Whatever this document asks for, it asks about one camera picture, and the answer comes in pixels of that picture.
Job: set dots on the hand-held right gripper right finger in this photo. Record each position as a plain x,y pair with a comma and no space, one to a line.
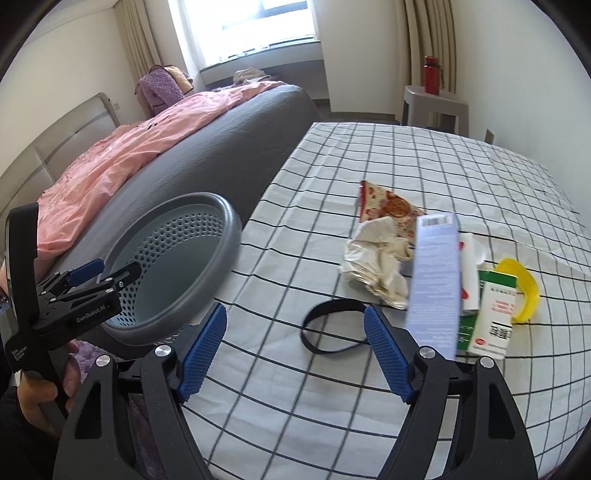
388,355

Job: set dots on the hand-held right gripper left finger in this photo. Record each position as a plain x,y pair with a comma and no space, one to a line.
203,351

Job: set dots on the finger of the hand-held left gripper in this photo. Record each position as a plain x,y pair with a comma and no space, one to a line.
117,276
85,270

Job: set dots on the grey perforated waste basket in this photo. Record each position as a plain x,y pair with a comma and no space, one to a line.
184,277

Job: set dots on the white paper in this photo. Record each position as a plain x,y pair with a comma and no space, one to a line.
374,258

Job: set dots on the white box with red hearts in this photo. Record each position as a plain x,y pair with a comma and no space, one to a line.
471,277

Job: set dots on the person's left hand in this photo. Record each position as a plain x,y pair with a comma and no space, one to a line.
32,401

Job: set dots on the purple fleece clothing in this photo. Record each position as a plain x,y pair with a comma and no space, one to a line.
87,355

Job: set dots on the tall lilac box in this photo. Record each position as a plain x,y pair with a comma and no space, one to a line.
434,286

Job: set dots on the black rubber band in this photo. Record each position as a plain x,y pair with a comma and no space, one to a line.
305,339

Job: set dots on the green and white medicine box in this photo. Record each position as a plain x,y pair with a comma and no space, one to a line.
494,314

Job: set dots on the pink blanket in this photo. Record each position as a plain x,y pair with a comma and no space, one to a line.
115,157

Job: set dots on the beige bed headboard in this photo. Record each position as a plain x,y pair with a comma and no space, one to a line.
55,134

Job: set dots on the red and white snack wrapper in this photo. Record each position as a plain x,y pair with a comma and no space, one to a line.
388,203

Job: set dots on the yellow plastic lid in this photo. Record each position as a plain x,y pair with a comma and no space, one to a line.
531,286

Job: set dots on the grey bed mattress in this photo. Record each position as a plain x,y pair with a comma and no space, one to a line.
221,138

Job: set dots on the purple quilted bag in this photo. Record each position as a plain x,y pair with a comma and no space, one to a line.
159,87

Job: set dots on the yellow and pink cushion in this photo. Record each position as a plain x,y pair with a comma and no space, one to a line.
180,76

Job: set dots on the black checked white tablecloth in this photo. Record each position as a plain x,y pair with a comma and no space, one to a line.
346,147

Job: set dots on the beige curtain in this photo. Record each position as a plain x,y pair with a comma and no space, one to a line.
134,37
429,27

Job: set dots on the pile of light clothes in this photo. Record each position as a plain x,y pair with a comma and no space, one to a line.
251,76

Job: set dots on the grey plastic stool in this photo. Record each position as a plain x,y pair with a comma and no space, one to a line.
434,104

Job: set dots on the window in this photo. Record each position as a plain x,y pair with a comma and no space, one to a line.
240,27

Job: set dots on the red water bottle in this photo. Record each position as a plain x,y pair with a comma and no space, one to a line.
431,76

